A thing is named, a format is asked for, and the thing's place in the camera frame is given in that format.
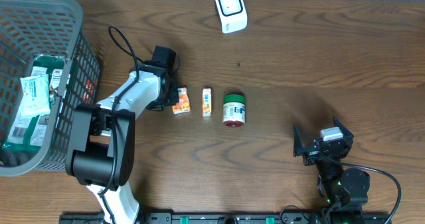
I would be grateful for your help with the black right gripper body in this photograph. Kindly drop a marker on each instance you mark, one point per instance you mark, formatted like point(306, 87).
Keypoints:
point(311, 158)

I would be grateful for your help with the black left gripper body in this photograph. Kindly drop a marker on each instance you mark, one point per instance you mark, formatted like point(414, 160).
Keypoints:
point(171, 98)

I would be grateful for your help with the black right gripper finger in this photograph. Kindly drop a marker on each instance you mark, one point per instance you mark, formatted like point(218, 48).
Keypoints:
point(342, 124)
point(297, 148)

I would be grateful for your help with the orange Kleenex tissue box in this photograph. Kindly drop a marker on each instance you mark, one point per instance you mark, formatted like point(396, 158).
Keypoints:
point(183, 105)

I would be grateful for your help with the narrow orange tissue box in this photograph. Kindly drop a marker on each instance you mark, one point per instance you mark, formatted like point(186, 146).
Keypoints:
point(206, 102)

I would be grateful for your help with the green lid Knorr jar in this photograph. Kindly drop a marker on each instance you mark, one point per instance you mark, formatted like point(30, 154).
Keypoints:
point(234, 110)

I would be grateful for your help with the light teal wipes pack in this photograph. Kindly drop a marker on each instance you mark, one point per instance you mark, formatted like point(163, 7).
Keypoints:
point(35, 100)

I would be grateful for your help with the green 3M gloves pack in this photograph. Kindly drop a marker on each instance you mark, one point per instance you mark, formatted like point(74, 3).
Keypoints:
point(27, 134)

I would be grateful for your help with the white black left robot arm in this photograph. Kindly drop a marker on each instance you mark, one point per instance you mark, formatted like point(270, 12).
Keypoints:
point(102, 140)

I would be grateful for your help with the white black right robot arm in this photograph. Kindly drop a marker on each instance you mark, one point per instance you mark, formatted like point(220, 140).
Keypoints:
point(345, 188)

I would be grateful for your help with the white barcode scanner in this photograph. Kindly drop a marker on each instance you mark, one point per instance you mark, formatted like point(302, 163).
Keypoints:
point(232, 15)

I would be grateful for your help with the grey plastic shopping basket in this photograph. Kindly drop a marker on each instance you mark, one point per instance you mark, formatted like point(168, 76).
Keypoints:
point(44, 27)

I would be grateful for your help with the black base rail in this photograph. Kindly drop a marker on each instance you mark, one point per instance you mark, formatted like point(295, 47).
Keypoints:
point(287, 217)

